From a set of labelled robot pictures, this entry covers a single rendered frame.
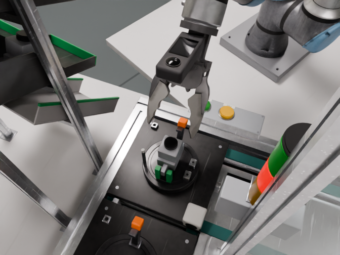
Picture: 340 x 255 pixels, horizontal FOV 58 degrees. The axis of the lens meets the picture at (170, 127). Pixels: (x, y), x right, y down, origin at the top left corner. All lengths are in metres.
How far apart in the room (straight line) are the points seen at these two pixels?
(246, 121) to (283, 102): 0.24
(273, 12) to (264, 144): 0.43
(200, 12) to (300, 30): 0.51
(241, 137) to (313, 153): 0.61
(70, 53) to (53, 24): 2.09
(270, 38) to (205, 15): 0.59
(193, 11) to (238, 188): 0.30
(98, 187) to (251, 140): 0.42
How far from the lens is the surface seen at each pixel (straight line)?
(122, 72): 2.29
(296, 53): 1.21
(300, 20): 1.01
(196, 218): 0.71
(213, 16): 0.56
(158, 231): 0.72
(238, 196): 0.47
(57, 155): 0.97
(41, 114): 0.63
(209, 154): 0.80
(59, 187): 0.92
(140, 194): 0.75
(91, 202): 0.78
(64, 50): 0.73
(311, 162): 0.26
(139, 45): 1.20
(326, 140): 0.23
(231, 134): 0.85
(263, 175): 0.38
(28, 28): 0.50
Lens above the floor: 1.67
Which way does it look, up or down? 58 degrees down
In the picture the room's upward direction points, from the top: straight up
